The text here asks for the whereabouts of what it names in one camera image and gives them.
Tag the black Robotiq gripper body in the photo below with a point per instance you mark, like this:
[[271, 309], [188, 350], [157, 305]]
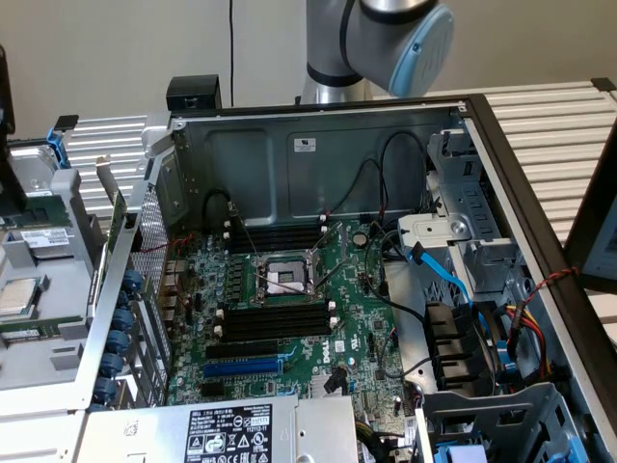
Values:
[[5, 96]]

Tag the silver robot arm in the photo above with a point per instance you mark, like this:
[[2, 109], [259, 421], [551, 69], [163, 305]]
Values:
[[332, 43]]

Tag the RAM slot with white latches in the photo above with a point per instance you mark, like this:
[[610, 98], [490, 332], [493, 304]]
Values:
[[275, 228], [275, 242], [275, 318], [275, 334]]

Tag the grey parts rack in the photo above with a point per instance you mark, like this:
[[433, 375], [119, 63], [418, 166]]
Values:
[[72, 193]]

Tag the small black clamp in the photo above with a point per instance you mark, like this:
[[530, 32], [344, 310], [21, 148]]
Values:
[[603, 84], [66, 122]]

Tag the green graphics card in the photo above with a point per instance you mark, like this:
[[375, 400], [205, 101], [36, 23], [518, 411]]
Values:
[[115, 217]]

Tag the silver CPU chip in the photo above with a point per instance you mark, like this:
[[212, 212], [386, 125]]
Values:
[[17, 299]]

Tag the silver network port block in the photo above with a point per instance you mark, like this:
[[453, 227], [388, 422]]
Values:
[[176, 268]]

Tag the black rectangular box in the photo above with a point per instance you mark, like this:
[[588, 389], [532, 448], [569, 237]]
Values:
[[193, 94]]

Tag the silver stacked port block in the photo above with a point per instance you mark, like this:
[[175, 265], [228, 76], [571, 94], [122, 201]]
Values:
[[174, 285]]

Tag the silver USB port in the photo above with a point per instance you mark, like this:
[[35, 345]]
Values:
[[170, 302], [169, 316]]

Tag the open grey PC case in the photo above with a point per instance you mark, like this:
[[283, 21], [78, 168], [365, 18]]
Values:
[[241, 159]]

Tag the thin metal locking lever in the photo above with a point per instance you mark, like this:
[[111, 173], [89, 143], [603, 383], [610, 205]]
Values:
[[284, 283], [247, 236]]

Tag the long black expansion slot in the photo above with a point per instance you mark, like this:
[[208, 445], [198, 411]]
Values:
[[241, 350]]

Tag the silver power supply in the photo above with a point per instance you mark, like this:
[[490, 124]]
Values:
[[144, 434]]

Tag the CPU socket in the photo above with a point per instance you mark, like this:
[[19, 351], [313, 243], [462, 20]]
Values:
[[282, 280]]

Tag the short black expansion slot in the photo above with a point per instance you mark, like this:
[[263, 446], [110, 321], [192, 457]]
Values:
[[213, 390]]

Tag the blue expansion slot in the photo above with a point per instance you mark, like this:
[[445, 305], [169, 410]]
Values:
[[241, 370]]

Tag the round coin battery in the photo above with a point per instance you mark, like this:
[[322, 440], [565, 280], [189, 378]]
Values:
[[359, 238]]

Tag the green motherboard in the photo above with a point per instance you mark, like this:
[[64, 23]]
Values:
[[356, 308]]

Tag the small silver heatsink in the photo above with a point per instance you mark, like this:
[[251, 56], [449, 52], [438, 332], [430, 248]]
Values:
[[324, 384]]

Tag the grey metal disk bay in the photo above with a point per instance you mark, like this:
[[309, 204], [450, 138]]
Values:
[[463, 226]]

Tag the black fan shroud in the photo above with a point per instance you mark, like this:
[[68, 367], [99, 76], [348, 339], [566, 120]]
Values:
[[448, 337]]

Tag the perforated grey disk bay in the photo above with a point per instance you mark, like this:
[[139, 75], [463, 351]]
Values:
[[482, 415]]

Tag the dark framed monitor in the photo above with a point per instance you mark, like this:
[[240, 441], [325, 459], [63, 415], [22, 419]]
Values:
[[593, 217]]

